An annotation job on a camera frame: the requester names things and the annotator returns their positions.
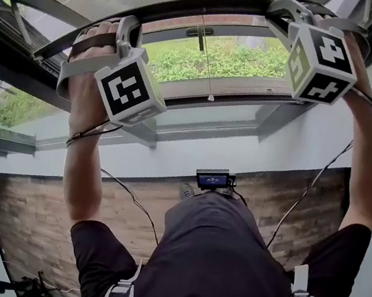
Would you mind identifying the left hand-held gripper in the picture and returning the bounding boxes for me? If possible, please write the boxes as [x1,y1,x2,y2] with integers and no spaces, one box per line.
[51,4,181,133]

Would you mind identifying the thin black cable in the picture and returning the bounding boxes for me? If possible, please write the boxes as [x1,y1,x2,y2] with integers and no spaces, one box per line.
[264,78,372,263]
[53,115,177,247]

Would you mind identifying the person's grey shoe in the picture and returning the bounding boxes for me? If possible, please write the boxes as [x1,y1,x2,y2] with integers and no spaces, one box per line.
[177,181,197,202]

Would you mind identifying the black framed open window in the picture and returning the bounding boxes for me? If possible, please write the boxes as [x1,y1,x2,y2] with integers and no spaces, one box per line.
[0,0,372,211]

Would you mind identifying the person's left hand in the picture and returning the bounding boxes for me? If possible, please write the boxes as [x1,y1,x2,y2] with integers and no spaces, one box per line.
[56,14,126,138]

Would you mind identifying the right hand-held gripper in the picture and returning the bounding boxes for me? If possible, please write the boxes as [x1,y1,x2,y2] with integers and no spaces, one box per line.
[253,0,372,112]

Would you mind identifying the open glass window sash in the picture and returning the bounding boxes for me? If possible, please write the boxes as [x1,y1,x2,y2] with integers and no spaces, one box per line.
[0,0,372,96]

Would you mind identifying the person's right hand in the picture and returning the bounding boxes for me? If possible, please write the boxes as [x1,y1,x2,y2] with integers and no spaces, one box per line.
[300,10,372,101]

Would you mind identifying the person's right forearm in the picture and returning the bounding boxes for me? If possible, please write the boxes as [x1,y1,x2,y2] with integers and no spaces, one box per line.
[324,88,372,239]

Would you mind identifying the person in black shirt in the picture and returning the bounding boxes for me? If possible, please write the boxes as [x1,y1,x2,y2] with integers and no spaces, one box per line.
[59,171,372,297]

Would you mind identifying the small black monitor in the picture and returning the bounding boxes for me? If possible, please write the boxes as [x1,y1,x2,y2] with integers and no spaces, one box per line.
[193,164,240,196]

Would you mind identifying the thin pull cord with toggle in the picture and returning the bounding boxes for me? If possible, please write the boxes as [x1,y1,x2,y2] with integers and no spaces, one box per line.
[188,7,230,103]

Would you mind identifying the black tripod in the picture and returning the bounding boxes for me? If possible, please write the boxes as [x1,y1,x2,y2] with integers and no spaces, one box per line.
[0,263,68,297]

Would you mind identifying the person's left forearm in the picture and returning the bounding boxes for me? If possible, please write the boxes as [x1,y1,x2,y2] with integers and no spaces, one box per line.
[53,116,117,227]

